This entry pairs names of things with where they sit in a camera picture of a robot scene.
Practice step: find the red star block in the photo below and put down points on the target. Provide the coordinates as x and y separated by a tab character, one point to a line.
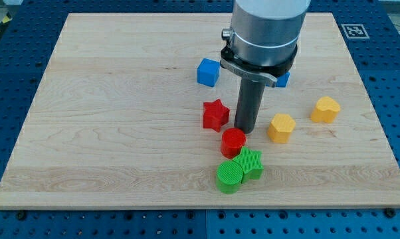
215	115

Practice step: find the blue block behind arm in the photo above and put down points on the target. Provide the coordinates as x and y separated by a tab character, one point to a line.
281	81

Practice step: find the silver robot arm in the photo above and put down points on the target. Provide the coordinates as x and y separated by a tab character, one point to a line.
265	32

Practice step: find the green star block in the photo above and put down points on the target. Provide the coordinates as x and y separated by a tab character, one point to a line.
250	162

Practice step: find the red cylinder block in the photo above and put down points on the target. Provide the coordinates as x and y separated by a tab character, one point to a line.
232	140

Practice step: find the blue cube block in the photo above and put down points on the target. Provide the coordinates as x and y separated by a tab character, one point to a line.
208	72

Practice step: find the green cylinder block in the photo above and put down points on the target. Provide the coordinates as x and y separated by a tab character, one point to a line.
228	177

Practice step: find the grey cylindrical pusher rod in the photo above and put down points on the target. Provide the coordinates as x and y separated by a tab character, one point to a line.
250	96

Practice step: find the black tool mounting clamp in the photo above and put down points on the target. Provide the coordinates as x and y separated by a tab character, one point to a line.
264	74

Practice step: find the light wooden board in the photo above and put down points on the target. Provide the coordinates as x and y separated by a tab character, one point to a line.
117	124

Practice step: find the yellow hexagon block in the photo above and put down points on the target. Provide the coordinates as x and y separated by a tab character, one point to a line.
281	128

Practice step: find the yellow heart block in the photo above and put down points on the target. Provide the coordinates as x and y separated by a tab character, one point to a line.
325	110

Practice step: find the white fiducial marker tag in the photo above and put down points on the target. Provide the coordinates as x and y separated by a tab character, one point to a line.
355	31

